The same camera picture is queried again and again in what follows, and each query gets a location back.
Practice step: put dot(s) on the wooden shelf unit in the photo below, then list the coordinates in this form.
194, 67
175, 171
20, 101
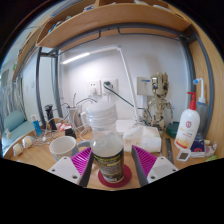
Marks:
110, 20

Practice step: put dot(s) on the small blue box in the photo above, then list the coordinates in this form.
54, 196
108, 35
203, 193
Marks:
198, 144

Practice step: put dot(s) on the white pump bottle, red top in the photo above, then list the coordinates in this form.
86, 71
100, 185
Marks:
187, 128

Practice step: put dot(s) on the cream mug with blue print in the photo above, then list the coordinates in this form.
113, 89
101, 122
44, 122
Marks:
62, 146

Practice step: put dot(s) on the teal cushion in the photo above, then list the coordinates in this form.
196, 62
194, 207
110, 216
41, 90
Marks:
13, 125

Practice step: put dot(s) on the white power adapter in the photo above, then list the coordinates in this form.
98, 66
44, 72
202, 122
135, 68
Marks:
82, 119

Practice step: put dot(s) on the black electric shaver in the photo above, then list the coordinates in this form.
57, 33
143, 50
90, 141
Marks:
50, 116

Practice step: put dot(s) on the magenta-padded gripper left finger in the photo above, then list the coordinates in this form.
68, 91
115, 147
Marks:
80, 161

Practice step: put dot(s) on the white wall socket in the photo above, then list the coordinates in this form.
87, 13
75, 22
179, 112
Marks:
109, 86

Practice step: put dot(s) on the blue tube with white cap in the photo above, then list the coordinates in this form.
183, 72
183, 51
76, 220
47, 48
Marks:
36, 126

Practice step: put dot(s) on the white tape roll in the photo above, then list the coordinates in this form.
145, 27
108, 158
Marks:
18, 150
28, 142

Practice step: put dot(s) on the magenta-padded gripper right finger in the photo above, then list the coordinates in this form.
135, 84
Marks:
148, 161

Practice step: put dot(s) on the green cloth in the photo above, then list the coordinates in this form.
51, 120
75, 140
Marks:
212, 158

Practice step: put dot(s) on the clear bottle with dark label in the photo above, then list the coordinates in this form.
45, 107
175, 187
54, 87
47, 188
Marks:
106, 150

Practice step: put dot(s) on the small white display box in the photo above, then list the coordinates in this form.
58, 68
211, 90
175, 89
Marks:
183, 155

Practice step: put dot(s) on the white wall panel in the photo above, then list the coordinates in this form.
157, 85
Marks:
144, 86

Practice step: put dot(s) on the blue bottle with white nozzle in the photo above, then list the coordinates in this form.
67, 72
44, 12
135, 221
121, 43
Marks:
202, 111

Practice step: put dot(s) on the patterned grey curtain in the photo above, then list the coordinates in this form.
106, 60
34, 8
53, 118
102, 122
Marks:
10, 100

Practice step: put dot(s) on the dark green round tin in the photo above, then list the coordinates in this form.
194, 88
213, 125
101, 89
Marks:
172, 129

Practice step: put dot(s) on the tree creature figurine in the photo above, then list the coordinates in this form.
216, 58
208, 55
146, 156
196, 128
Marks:
160, 103

